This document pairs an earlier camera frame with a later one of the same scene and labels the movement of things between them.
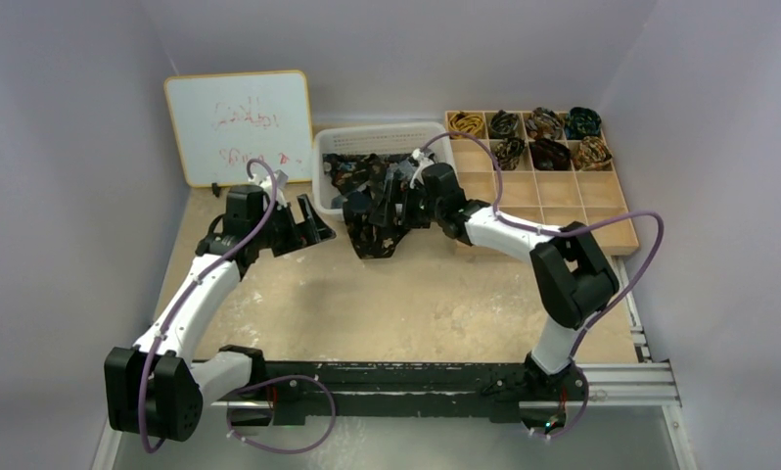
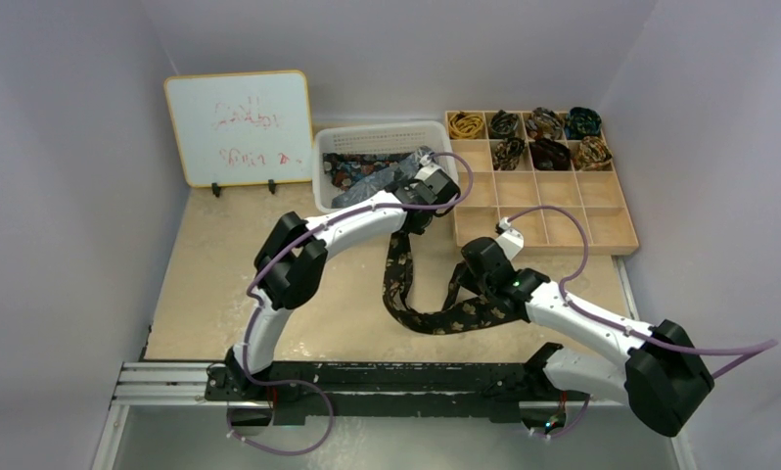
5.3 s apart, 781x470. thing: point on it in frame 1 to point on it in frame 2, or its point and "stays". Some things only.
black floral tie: (354, 174) to (464, 308)
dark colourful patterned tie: (345, 171) stays
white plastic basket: (395, 139) stays
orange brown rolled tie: (592, 155) stays
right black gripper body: (402, 204) to (471, 273)
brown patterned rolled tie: (543, 123) stays
